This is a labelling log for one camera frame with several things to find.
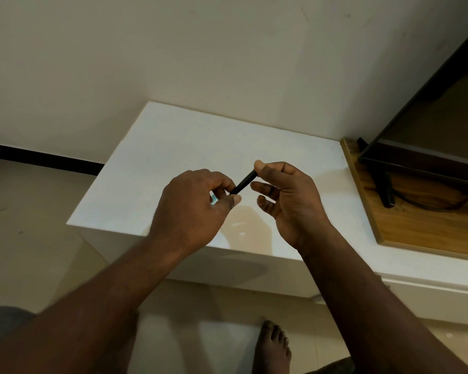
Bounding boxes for person's right hand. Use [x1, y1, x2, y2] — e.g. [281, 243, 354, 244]
[250, 159, 337, 261]

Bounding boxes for person's left hand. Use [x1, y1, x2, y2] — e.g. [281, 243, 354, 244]
[148, 169, 243, 258]

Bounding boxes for black pen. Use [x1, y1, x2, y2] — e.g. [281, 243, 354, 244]
[228, 170, 259, 196]

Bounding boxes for person's right forearm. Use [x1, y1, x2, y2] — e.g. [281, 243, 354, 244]
[299, 226, 468, 374]

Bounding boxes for person's left forearm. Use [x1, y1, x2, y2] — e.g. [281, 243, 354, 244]
[0, 232, 192, 374]

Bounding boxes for white cabinet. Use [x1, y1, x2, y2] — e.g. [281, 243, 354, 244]
[66, 101, 468, 328]

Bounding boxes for black television stand leg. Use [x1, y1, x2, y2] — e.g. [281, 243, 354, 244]
[374, 167, 396, 209]

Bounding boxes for person's bare foot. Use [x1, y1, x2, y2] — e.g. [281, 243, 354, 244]
[253, 320, 293, 374]

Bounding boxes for wooden board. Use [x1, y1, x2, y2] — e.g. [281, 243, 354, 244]
[340, 137, 468, 264]

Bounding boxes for black flat television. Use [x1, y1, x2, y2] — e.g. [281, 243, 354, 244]
[356, 22, 468, 191]

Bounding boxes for person's grey shorts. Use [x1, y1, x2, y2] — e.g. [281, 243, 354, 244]
[0, 306, 37, 353]

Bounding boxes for black cable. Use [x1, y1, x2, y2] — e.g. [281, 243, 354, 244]
[390, 186, 468, 213]

